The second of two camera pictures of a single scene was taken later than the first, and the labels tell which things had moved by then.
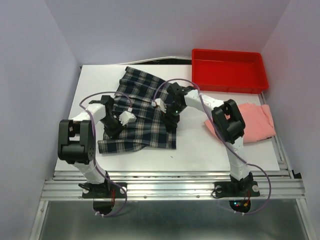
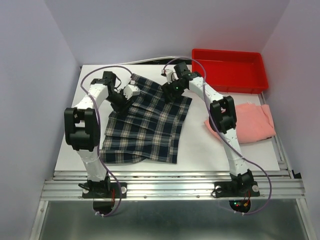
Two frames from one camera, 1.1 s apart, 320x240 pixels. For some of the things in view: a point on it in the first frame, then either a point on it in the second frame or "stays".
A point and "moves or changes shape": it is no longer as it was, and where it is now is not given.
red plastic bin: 225,71 stays
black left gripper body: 112,125 → 118,100
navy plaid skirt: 145,96 moves or changes shape
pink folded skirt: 259,124 stays
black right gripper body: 172,113 → 175,88
